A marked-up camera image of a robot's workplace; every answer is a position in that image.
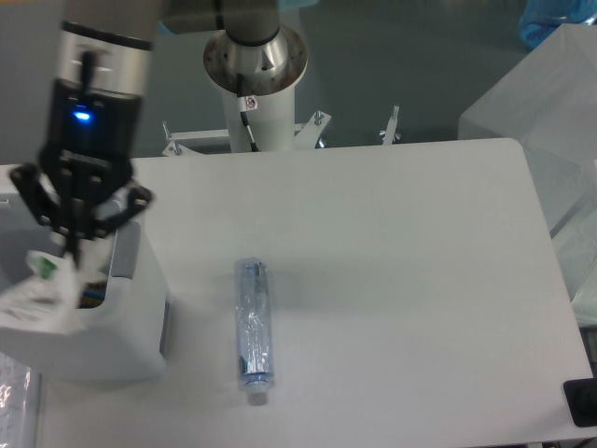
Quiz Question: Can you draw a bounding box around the clear plastic sheet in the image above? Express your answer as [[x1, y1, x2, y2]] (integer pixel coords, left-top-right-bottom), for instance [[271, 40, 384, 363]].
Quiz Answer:
[[1, 354, 40, 447]]

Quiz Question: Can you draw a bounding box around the white trash can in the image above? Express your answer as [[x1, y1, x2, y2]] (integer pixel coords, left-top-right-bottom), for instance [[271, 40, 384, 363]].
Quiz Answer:
[[0, 184, 170, 385]]

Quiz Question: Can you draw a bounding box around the yellow blue snack bag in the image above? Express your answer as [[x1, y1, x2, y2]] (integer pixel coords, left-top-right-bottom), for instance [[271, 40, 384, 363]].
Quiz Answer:
[[78, 281, 107, 309]]

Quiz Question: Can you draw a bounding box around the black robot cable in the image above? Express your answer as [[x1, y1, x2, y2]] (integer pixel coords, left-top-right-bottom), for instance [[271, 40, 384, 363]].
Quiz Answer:
[[235, 73, 260, 153]]

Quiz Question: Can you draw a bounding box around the black device at edge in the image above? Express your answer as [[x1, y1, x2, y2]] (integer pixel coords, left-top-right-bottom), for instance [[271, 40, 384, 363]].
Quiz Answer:
[[563, 378, 597, 427]]

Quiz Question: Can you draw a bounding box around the clear plastic water bottle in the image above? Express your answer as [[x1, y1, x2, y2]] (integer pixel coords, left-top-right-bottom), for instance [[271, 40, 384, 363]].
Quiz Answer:
[[234, 258, 274, 406]]

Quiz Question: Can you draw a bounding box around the blue plastic bag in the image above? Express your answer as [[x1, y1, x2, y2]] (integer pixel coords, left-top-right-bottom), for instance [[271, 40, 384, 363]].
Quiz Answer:
[[518, 0, 596, 50]]

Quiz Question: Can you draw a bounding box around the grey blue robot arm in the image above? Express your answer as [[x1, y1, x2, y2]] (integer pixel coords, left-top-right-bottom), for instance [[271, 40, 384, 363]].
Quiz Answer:
[[9, 1, 308, 264]]

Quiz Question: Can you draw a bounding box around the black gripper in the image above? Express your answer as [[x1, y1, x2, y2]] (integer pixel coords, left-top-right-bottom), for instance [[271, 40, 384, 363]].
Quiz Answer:
[[9, 79, 153, 268]]

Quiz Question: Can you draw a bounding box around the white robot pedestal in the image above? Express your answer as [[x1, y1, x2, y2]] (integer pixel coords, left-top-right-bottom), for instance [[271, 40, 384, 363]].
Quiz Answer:
[[220, 87, 295, 153]]

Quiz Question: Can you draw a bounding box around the clear plastic wrapper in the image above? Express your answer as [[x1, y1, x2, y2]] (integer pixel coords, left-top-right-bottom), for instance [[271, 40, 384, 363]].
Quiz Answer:
[[1, 250, 84, 335]]

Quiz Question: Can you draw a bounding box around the translucent plastic storage box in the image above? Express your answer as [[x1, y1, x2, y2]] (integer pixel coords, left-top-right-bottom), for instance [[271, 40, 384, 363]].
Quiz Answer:
[[458, 24, 596, 328]]

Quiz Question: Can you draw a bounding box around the white pedestal base frame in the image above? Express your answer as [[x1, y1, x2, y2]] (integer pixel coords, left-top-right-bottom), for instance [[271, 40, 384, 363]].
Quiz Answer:
[[161, 105, 401, 157]]

